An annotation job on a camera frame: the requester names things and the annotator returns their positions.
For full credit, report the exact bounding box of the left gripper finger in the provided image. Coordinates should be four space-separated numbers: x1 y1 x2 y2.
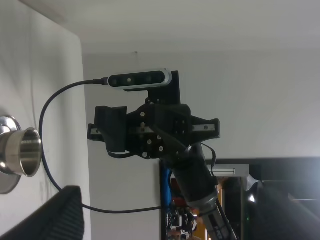
0 186 84 240

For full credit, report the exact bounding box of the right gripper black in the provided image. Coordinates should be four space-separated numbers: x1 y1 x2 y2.
87 71 221 159

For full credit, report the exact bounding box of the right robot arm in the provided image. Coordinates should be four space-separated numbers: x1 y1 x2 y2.
87 69 236 240

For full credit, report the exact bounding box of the near steel saucer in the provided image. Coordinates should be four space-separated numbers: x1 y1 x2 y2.
0 115 21 195

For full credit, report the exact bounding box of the near steel teacup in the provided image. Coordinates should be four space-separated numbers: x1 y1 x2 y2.
7 128 42 178

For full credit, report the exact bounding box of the dark monitor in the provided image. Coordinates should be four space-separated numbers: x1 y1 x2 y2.
240 157 320 240

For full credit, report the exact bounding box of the right camera black cable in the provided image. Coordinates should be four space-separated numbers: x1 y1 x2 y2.
38 78 163 214

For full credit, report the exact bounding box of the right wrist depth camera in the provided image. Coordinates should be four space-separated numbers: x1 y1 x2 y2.
107 68 172 90

